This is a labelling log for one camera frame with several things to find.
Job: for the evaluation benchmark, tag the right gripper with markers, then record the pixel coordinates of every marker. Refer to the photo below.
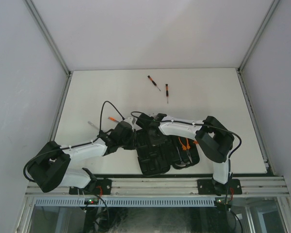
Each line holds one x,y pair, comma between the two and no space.
156,144

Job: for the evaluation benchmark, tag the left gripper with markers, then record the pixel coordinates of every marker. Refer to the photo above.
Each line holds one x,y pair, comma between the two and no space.
134,145

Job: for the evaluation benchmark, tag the black plastic tool case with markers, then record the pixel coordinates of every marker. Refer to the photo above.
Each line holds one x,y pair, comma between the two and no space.
157,160

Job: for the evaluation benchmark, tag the orange handled needle-nose pliers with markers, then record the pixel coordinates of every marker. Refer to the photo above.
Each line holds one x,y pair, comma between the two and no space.
186,148

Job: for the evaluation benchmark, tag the small claw hammer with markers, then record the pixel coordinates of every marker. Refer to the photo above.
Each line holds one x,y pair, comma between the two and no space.
182,165

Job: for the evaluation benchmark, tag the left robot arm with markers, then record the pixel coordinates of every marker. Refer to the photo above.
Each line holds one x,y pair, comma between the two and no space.
53,165

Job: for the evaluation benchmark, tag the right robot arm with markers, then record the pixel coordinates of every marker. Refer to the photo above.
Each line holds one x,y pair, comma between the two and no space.
214,139

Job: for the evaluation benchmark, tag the small orange chisel bit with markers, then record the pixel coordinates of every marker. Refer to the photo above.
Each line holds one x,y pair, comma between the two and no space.
113,119

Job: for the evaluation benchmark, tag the small orange precision screwdriver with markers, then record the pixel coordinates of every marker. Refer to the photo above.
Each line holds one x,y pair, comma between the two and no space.
154,83

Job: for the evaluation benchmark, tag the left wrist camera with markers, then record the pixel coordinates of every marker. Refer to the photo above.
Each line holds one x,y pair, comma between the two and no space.
131,121

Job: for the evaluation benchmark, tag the aluminium frame rail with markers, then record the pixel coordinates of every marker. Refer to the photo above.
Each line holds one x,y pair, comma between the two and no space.
186,187

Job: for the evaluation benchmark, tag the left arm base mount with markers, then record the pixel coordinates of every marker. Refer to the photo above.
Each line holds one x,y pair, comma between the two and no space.
97,186

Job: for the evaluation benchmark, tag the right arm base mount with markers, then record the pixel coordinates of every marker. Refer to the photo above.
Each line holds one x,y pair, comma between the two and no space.
212,187

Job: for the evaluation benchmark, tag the blue slotted cable duct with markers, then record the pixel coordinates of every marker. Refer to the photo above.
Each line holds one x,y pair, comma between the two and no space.
126,202

